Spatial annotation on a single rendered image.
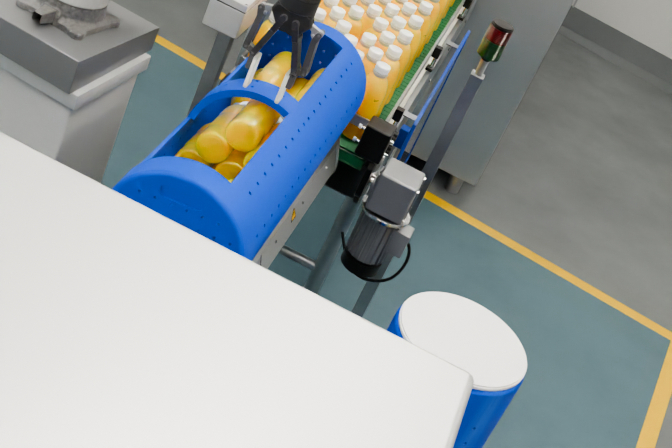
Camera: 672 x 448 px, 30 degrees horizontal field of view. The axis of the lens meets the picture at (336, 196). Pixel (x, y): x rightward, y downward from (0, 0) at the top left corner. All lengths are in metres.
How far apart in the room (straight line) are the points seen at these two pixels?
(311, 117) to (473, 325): 0.55
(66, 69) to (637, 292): 3.02
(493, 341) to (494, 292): 2.15
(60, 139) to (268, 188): 0.68
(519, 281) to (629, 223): 0.97
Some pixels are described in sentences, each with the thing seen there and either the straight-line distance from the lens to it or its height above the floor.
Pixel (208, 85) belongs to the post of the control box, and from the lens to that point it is 3.46.
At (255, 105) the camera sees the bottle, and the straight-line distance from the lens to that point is 2.60.
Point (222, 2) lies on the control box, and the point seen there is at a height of 1.08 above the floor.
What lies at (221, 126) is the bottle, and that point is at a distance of 2.59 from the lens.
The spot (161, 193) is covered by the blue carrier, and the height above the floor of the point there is 1.18.
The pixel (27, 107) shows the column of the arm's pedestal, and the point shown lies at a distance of 2.92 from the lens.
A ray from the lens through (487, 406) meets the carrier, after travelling 2.47.
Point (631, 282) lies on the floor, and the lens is 5.26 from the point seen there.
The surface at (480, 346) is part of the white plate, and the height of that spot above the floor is 1.04.
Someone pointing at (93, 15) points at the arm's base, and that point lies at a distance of 2.90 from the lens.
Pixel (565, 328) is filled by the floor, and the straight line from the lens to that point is 4.74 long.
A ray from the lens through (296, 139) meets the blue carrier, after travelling 2.55.
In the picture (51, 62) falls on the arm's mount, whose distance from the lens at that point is 2.81.
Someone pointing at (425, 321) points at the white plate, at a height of 1.04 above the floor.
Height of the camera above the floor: 2.43
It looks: 30 degrees down
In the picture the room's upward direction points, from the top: 25 degrees clockwise
